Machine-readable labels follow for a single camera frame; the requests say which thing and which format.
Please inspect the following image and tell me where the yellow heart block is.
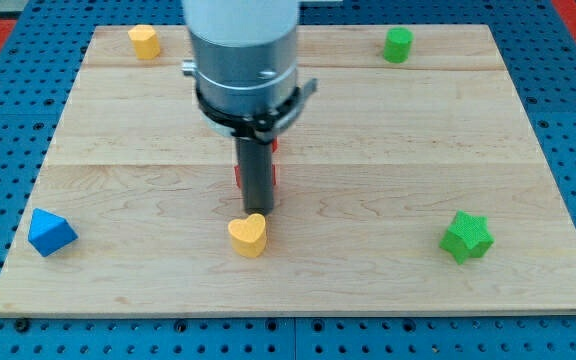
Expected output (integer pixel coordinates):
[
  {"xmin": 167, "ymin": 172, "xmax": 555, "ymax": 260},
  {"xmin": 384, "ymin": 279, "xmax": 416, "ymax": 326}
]
[{"xmin": 228, "ymin": 213, "xmax": 267, "ymax": 258}]

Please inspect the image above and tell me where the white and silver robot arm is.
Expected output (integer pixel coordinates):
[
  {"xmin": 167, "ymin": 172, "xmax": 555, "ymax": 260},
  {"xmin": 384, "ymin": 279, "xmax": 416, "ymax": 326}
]
[{"xmin": 182, "ymin": 0, "xmax": 299, "ymax": 138}]

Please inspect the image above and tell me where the black clamp ring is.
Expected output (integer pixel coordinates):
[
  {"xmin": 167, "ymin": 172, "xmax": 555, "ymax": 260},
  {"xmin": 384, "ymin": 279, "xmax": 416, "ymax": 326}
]
[{"xmin": 195, "ymin": 77, "xmax": 319, "ymax": 144}]

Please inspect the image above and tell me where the wooden board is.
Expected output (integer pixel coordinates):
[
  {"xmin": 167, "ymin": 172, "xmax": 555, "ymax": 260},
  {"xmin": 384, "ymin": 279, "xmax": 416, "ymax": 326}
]
[{"xmin": 0, "ymin": 25, "xmax": 576, "ymax": 319}]

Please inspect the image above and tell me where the red block behind rod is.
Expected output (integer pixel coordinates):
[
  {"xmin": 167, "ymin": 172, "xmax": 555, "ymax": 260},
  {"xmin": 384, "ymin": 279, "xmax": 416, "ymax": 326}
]
[{"xmin": 233, "ymin": 138, "xmax": 279, "ymax": 189}]

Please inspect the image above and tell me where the green cylinder block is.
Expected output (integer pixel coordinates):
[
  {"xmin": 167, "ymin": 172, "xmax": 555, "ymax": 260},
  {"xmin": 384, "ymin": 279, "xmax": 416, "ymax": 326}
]
[{"xmin": 382, "ymin": 27, "xmax": 414, "ymax": 63}]

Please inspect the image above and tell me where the yellow hexagon block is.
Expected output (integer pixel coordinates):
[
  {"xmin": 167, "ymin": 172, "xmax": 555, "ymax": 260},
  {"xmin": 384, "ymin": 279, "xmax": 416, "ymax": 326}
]
[{"xmin": 128, "ymin": 24, "xmax": 160, "ymax": 60}]

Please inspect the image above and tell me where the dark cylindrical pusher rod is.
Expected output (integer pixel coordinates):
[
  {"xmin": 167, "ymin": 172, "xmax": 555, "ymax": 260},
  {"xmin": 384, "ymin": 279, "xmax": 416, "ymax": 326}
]
[{"xmin": 235, "ymin": 138, "xmax": 274, "ymax": 215}]

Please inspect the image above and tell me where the blue triangle block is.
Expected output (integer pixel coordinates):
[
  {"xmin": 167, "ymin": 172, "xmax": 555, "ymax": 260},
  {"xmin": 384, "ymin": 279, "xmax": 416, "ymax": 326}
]
[{"xmin": 28, "ymin": 208, "xmax": 78, "ymax": 257}]

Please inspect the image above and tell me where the green star block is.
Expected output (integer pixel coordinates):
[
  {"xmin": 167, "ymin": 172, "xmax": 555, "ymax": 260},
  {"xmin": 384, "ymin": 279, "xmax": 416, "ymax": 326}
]
[{"xmin": 439, "ymin": 210, "xmax": 495, "ymax": 265}]

